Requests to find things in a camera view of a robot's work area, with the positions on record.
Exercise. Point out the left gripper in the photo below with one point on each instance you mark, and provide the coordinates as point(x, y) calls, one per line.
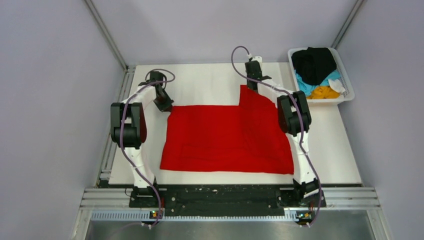
point(165, 107)

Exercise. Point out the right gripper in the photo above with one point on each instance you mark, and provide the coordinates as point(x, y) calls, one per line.
point(247, 84)

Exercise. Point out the red t shirt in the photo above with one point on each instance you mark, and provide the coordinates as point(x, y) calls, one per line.
point(227, 138)

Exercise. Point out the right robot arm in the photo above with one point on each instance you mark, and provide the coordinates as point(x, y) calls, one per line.
point(294, 119)

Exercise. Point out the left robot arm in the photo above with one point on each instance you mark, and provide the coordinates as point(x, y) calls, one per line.
point(128, 126)

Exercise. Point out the light blue t shirt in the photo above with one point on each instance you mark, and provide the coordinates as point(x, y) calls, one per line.
point(308, 89)

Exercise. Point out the black t shirt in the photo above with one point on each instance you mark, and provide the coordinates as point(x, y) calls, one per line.
point(313, 64)

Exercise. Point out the yellow t shirt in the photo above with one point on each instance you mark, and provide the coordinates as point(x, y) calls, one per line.
point(323, 92)

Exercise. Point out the white cloth in basket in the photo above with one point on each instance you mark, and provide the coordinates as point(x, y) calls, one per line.
point(336, 85)

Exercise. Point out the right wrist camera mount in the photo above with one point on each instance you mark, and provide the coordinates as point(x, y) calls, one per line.
point(258, 59)

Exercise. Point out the left aluminium corner post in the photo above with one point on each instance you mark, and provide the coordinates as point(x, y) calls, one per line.
point(96, 16)

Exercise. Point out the aluminium corner post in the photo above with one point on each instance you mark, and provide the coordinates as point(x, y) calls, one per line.
point(347, 23)
point(96, 16)

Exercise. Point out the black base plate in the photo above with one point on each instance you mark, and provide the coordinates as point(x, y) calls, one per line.
point(223, 200)

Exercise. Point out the aluminium frame rail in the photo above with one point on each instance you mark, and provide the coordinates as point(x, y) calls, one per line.
point(105, 159)

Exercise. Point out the right aluminium corner post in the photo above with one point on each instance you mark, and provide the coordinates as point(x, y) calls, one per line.
point(347, 23)

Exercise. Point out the white cable duct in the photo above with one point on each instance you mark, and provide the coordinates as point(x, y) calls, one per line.
point(145, 216)

